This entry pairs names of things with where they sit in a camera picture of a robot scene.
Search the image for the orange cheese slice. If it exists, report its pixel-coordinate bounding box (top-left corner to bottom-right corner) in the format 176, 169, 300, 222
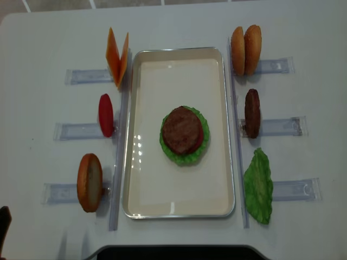
106, 28, 120, 89
117, 33, 128, 89

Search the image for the brown meat patty on tray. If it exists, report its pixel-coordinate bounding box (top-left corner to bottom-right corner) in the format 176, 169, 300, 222
162, 106, 202, 155

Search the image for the red tomato slice on tray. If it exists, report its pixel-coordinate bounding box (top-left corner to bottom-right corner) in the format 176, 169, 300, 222
187, 124, 204, 154

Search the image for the red upright tomato slice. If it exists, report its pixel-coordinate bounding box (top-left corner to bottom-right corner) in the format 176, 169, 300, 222
98, 94, 114, 138

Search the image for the upright brown meat patty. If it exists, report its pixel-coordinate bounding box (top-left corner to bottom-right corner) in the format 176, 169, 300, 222
245, 89, 261, 139

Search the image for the upright green lettuce leaf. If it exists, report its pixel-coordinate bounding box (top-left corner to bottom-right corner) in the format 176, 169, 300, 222
243, 148, 273, 225

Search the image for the white metal tray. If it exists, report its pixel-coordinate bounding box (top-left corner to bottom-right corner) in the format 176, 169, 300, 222
122, 47, 235, 219

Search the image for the bun half, lower left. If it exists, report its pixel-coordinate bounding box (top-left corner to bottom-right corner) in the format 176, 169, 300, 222
77, 153, 102, 212

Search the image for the bun half,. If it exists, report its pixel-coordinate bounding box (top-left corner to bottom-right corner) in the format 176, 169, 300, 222
77, 153, 102, 212
230, 27, 245, 76
244, 24, 262, 76

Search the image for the left bun half, upper right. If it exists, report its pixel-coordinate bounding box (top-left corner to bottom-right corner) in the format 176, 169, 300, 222
230, 27, 245, 76

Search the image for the clear holder, middle left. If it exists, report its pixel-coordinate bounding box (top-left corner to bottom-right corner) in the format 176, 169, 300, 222
53, 123, 106, 141

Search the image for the clear holder,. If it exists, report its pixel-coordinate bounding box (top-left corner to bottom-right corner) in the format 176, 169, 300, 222
239, 116, 309, 137
53, 123, 106, 141
255, 56, 295, 74
41, 183, 79, 205
65, 69, 113, 85
273, 178, 322, 202

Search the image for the clear holder, upper left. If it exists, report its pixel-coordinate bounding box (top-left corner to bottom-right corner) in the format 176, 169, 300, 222
65, 69, 113, 85

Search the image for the clear holder, middle right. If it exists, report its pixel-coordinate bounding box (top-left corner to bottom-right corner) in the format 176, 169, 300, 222
239, 116, 309, 137

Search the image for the black base at bottom edge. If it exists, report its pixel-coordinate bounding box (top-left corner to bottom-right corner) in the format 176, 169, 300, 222
92, 245, 267, 259

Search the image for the clear holder, upper right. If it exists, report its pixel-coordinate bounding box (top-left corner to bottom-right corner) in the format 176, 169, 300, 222
255, 56, 295, 74

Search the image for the clear holder, lower left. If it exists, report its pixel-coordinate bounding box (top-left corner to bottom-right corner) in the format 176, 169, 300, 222
41, 183, 79, 205

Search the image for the clear holder, lower right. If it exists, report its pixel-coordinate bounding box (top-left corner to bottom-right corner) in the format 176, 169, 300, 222
273, 178, 322, 202

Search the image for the dark object at left edge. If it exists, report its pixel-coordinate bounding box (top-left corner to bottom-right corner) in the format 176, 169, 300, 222
0, 206, 12, 254

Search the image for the clear left long rail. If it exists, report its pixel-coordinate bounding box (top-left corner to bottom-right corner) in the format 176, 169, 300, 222
108, 48, 132, 231

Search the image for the clear long rail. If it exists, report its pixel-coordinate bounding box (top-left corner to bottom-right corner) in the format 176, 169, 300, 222
228, 37, 249, 229
108, 48, 132, 231

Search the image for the clear right long rail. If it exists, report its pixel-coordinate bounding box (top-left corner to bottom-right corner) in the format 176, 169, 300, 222
228, 37, 249, 229

